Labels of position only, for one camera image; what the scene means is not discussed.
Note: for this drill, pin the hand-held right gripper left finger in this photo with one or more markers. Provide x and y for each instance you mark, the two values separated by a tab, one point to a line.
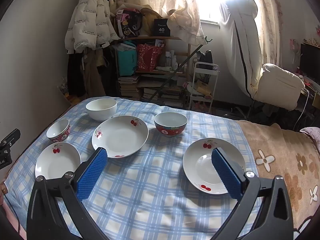
91	175

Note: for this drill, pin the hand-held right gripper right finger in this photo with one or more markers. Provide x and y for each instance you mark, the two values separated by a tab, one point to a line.
226	175

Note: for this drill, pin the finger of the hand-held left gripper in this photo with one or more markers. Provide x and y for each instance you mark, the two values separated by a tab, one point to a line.
11	136

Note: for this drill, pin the shallow cherry print plate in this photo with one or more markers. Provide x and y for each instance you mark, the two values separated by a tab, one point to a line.
200	170

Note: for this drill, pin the small cherry print plate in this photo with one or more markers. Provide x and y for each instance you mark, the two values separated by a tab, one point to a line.
57	166

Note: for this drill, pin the small red patterned bowl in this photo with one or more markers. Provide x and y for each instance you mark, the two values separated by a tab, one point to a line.
58	131

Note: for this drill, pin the large cherry print plate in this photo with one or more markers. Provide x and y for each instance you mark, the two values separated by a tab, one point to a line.
120	135

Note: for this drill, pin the plain white bowl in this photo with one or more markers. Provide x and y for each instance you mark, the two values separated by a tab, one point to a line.
101	111

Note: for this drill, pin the large red patterned bowl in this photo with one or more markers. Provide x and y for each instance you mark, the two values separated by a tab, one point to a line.
170	127

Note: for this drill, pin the blue plaid bed sheet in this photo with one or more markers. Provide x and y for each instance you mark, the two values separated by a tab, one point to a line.
150	185

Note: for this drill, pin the brown flower blanket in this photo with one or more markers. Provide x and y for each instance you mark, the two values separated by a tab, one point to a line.
282	140

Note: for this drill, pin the cardboard box with toys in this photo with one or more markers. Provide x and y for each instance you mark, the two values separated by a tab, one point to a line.
67	92

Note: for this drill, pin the white trolley cart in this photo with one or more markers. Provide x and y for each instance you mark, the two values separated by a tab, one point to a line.
200	90

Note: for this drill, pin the black hanging coat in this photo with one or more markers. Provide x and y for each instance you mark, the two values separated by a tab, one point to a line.
76	75

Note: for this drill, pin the pink pillow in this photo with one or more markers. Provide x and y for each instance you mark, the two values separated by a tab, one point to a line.
311	135

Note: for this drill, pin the stack of books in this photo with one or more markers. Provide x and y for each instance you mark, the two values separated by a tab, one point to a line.
130	87

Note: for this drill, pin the beige hanging coat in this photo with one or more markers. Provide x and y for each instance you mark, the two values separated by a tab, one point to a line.
93	75

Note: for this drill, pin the cream office chair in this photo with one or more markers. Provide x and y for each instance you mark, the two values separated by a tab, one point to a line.
280	85

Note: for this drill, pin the black pole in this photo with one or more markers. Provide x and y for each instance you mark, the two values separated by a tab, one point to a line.
175	73

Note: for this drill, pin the black backpack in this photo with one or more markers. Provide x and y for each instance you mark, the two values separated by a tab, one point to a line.
205	58

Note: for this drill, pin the teal bag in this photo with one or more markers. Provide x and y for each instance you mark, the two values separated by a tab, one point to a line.
127	61

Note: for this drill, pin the group of white bottles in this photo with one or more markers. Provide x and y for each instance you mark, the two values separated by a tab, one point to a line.
171	58

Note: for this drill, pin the red bag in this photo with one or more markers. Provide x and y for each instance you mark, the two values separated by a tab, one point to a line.
148	57

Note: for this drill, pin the black monitor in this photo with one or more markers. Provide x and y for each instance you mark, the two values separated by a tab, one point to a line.
310	60

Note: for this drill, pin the white puffer jacket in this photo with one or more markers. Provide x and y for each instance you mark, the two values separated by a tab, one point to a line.
92	17

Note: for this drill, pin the wooden shelf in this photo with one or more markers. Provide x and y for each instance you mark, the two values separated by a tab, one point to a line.
150	38

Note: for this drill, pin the patterned tote bag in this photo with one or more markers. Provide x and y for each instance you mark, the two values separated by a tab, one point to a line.
127	23

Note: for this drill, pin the black box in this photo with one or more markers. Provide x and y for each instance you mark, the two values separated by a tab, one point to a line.
162	27

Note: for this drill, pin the mustard knit cloth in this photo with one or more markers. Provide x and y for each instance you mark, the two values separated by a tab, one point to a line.
149	21

